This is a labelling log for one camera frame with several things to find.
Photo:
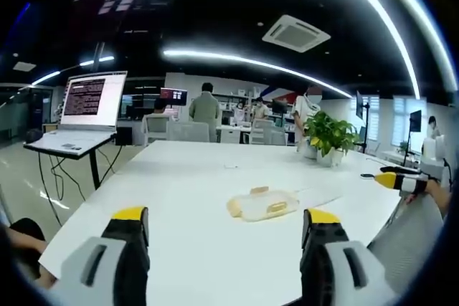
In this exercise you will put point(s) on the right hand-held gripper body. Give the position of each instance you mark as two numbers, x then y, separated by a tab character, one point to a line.
433	155

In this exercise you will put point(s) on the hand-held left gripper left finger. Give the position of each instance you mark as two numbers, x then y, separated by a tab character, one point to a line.
107	270

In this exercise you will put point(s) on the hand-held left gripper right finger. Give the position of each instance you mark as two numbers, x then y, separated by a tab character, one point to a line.
333	270

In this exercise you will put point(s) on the beige plastic buckle part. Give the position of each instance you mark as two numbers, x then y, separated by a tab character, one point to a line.
277	206
259	190

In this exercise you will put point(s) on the small dark flat object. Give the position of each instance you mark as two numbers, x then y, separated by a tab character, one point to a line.
366	175

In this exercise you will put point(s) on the black monitor on stand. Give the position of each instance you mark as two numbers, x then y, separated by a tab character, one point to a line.
360	105
416	121

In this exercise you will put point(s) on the grey mesh office chair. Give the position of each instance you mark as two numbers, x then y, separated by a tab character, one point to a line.
412	238

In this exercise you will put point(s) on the white plant pot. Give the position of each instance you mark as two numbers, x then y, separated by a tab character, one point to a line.
328	158

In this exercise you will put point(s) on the green potted plant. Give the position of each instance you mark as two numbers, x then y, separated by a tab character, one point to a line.
328	130

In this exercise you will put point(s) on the person's own leg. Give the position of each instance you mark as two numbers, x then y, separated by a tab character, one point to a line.
25	238

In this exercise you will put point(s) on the black-legged laptop stand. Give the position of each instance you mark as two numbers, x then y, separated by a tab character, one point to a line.
94	166

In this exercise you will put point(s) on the ceiling light strip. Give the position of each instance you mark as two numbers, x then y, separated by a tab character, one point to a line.
387	23
251	64

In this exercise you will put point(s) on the white office chair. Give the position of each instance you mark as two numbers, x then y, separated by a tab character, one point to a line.
156	129
261	133
193	132

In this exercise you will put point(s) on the white laptop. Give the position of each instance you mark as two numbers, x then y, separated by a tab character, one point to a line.
91	105

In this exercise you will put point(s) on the ceiling air conditioner vent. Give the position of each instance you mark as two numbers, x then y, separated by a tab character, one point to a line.
296	33

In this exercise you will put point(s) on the background computer monitor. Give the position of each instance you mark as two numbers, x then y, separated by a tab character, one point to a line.
174	96

